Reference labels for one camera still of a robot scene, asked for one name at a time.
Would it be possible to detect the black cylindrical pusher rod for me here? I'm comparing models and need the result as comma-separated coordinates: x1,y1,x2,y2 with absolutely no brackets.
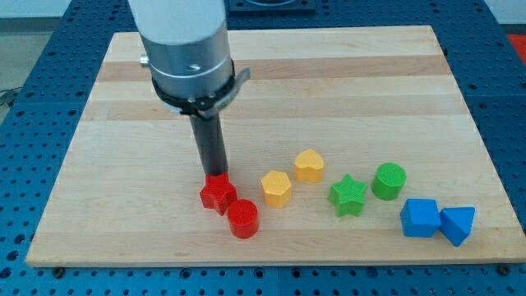
190,116,228,176

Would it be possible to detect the yellow hexagon block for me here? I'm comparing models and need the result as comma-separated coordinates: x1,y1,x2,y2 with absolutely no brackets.
261,170,292,209

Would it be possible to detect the green cylinder block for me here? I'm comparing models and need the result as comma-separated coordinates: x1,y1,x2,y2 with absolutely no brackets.
371,163,407,201

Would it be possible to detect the yellow heart block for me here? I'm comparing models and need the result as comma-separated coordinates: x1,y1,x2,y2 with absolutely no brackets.
294,149,325,183

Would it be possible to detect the red star block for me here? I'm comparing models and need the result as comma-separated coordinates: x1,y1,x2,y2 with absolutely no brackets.
200,173,238,215

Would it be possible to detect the blue triangle block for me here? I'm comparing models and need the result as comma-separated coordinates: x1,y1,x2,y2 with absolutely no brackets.
439,206,476,247

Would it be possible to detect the blue cube block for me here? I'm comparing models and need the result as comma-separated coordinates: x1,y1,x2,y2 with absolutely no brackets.
399,198,441,238

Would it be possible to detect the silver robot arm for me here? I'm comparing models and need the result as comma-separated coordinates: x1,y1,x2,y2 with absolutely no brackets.
129,0,251,118

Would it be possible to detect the red cylinder block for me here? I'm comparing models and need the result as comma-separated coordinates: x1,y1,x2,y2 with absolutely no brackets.
227,199,259,239

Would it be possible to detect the wooden board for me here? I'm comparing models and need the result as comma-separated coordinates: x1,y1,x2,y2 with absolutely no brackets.
26,26,525,267

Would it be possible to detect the green star block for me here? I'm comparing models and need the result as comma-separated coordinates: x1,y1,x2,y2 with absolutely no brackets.
328,174,368,217

